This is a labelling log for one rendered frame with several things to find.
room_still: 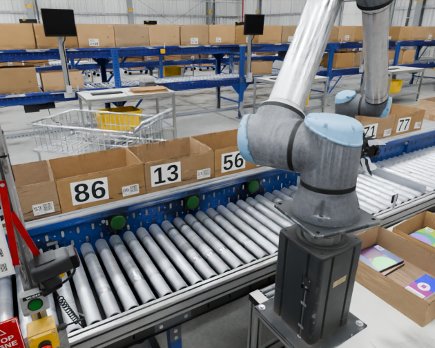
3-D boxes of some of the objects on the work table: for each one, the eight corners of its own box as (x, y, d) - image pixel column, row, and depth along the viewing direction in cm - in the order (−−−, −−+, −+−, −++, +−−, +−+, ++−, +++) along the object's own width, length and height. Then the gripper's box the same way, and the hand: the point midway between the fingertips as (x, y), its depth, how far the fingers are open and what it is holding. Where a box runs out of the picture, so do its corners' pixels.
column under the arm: (366, 327, 112) (386, 241, 99) (309, 365, 99) (323, 272, 86) (308, 281, 132) (317, 205, 119) (254, 308, 119) (258, 226, 107)
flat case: (403, 263, 139) (404, 260, 138) (371, 277, 131) (371, 274, 130) (375, 246, 150) (375, 243, 150) (343, 258, 142) (344, 255, 141)
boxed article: (445, 288, 128) (445, 285, 127) (419, 305, 120) (420, 301, 119) (424, 277, 133) (425, 273, 133) (399, 292, 126) (400, 288, 125)
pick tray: (422, 328, 111) (429, 304, 107) (330, 264, 142) (333, 244, 138) (467, 296, 125) (475, 273, 121) (374, 244, 155) (378, 224, 151)
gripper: (374, 118, 152) (402, 139, 136) (359, 157, 163) (382, 180, 147) (357, 117, 150) (382, 139, 134) (342, 156, 161) (364, 181, 145)
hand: (377, 161), depth 140 cm, fingers open, 14 cm apart
